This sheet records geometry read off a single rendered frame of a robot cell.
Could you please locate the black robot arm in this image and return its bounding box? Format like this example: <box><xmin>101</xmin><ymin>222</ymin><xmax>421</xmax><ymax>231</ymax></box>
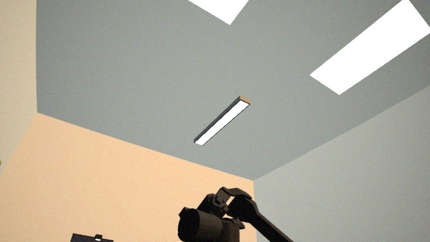
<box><xmin>178</xmin><ymin>187</ymin><xmax>294</xmax><ymax>242</ymax></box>

